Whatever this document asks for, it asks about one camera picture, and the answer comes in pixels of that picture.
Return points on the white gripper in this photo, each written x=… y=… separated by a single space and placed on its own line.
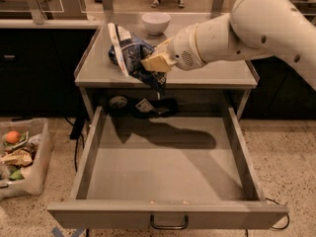
x=182 y=50

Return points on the blue chip bag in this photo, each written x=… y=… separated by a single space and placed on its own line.
x=127 y=51

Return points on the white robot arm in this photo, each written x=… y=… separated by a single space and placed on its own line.
x=253 y=29

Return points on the grey counter cabinet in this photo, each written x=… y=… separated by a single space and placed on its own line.
x=98 y=78

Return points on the grey open drawer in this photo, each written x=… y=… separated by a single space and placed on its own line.
x=200 y=167

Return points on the white bowl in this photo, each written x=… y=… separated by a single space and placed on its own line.
x=155 y=23

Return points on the black device with label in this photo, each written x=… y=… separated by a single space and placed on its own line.
x=122 y=106

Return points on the clear plastic bin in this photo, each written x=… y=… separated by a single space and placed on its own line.
x=18 y=181

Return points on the orange fruit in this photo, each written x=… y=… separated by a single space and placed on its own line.
x=12 y=137

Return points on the crumpled snack wrapper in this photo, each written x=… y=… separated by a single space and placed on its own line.
x=19 y=157

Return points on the black drawer handle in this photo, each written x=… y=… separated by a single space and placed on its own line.
x=159 y=222

